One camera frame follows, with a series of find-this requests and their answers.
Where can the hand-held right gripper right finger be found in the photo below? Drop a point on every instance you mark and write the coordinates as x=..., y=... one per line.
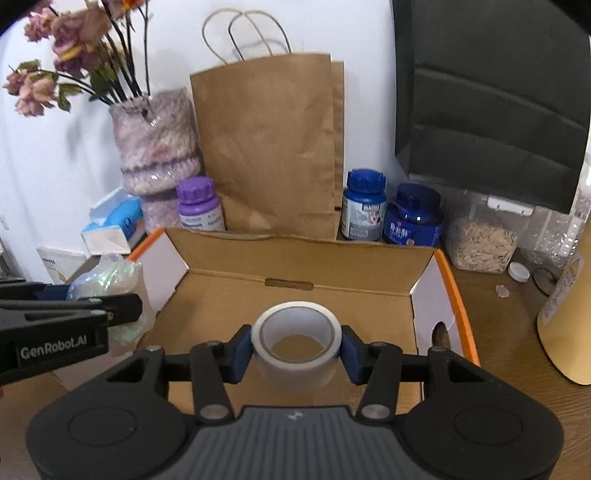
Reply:
x=351, y=359

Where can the iridescent plastic wrap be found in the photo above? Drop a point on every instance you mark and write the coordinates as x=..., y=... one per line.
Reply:
x=115, y=277

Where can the yellow thermos jug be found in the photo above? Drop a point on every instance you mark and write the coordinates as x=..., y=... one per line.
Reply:
x=568, y=332

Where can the blue tissue box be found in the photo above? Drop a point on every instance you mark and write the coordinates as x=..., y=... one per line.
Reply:
x=113, y=221

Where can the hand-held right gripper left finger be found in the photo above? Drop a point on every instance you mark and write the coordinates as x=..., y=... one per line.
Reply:
x=240, y=356

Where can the clear plastic bottle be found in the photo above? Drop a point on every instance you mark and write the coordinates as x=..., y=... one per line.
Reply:
x=572, y=221

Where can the blue capped bottle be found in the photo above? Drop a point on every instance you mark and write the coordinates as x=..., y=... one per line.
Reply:
x=364, y=207

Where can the brown paper bag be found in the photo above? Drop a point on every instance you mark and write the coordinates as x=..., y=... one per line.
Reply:
x=268, y=147

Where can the black paper bag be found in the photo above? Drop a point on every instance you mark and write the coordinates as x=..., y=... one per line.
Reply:
x=489, y=101

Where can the dried rose bouquet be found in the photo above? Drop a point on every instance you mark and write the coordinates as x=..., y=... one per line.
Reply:
x=69, y=41

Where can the clear container of seeds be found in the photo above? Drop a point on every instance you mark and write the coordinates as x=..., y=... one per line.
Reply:
x=482, y=244

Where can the white wall panel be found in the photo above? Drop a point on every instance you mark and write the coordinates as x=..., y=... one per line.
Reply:
x=60, y=265

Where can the purple mottled vase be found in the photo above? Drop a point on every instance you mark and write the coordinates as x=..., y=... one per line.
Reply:
x=157, y=147

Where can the white tape roll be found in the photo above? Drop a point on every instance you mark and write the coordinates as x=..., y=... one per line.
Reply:
x=295, y=369

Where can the small white bottle cap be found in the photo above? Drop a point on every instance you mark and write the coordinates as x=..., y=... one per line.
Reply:
x=519, y=272

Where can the blue jar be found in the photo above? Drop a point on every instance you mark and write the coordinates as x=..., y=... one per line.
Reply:
x=413, y=221

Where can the purple capped bottle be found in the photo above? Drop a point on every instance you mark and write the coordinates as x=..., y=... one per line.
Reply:
x=201, y=207

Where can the small clear plastic piece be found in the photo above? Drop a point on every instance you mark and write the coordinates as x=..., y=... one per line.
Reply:
x=501, y=291

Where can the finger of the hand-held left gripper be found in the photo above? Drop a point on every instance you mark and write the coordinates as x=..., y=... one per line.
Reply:
x=41, y=290
x=115, y=308

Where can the orange cardboard box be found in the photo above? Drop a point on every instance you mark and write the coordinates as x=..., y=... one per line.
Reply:
x=300, y=267

